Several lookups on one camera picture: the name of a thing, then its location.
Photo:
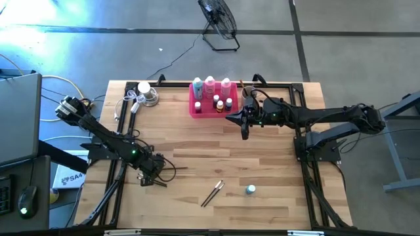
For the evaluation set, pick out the small yellow paint bottle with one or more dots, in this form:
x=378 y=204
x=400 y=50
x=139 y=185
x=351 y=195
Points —
x=220 y=106

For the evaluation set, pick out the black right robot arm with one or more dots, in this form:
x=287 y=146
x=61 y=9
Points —
x=328 y=114

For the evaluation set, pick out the white bulb table lamp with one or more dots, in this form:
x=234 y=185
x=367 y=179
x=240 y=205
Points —
x=144 y=88

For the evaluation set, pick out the beige ribbed cup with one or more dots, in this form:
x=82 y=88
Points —
x=243 y=96

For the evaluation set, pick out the dark grey desk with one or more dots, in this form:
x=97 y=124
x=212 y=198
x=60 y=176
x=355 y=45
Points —
x=39 y=183

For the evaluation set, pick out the large teal paint bottle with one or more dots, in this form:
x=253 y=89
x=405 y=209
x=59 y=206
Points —
x=197 y=89

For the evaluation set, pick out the pink plastic bin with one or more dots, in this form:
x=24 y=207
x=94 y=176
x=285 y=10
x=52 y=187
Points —
x=210 y=111

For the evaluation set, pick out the black keyboard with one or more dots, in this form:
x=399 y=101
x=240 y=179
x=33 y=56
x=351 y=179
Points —
x=5 y=196

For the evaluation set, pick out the small blue paint bottle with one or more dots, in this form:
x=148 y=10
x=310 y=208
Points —
x=228 y=105

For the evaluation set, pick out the white printed box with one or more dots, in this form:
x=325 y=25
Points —
x=70 y=179

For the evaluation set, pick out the yellow round object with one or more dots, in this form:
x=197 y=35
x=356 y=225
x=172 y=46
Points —
x=54 y=196

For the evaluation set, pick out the black floor fan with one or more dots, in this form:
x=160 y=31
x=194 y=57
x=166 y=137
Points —
x=218 y=16

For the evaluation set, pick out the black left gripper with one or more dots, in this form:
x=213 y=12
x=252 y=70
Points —
x=151 y=164

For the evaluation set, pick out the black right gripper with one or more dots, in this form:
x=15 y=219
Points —
x=265 y=114

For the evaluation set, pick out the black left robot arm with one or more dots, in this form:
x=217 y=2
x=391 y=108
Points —
x=108 y=141

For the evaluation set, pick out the small magenta paint bottle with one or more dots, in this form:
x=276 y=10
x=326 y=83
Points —
x=197 y=107

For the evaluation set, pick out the black computer mouse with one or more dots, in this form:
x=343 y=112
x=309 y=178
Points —
x=28 y=200

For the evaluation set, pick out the grey metal stand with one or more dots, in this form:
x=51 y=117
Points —
x=393 y=154

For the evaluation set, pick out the small light teal paint bottle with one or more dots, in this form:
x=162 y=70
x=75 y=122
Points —
x=250 y=189

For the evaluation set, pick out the black aluminium table frame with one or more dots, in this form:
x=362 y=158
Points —
x=174 y=84

